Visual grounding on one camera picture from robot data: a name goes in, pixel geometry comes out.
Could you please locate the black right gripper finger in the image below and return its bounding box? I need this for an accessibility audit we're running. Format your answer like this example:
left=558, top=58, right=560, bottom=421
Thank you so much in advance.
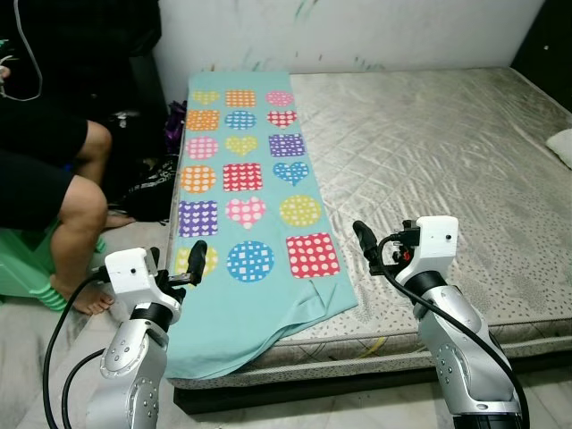
left=352, top=220, right=382, bottom=267

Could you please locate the white pillow with grey lettering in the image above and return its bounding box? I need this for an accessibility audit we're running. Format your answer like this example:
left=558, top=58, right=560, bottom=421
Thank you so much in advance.
left=545, top=128, right=572, bottom=171

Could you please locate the teal blanket with colourful shapes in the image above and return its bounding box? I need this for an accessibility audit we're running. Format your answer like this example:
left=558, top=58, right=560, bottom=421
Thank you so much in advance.
left=164, top=71, right=360, bottom=382

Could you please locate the beige quilted mattress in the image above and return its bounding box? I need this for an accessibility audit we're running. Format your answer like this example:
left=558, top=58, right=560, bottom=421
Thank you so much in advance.
left=170, top=67, right=572, bottom=387

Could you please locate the green plastic stool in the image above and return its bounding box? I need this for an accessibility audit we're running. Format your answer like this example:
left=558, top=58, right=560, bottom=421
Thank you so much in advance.
left=0, top=223, right=106, bottom=312

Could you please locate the grey bed base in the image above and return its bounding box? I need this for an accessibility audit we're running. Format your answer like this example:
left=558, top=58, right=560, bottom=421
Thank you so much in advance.
left=170, top=344, right=572, bottom=416

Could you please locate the purple bag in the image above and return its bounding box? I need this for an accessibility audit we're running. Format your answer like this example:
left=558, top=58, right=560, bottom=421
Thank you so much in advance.
left=164, top=100, right=189, bottom=155

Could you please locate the seated person in black shorts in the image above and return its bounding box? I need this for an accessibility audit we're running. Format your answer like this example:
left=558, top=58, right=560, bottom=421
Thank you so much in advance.
left=0, top=0, right=137, bottom=315

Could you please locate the black tufted headboard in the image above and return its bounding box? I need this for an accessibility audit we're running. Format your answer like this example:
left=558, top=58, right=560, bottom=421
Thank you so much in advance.
left=509, top=0, right=572, bottom=110

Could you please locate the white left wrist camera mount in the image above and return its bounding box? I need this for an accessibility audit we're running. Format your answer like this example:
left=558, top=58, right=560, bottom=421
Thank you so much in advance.
left=104, top=248, right=164, bottom=309

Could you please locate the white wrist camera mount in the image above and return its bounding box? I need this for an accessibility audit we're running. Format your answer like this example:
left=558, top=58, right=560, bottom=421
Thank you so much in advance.
left=404, top=215, right=460, bottom=280
left=104, top=248, right=164, bottom=309

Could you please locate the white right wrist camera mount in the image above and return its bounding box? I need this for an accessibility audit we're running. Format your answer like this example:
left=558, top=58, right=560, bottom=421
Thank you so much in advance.
left=404, top=215, right=460, bottom=280

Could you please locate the black left wrist camera cable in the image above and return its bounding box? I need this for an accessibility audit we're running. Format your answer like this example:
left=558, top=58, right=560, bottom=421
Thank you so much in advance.
left=43, top=275, right=110, bottom=429

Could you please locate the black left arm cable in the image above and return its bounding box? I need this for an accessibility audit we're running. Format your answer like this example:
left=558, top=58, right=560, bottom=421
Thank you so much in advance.
left=61, top=349, right=106, bottom=429

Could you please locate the thin white cable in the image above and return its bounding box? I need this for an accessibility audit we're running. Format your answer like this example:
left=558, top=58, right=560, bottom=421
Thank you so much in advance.
left=7, top=0, right=46, bottom=103

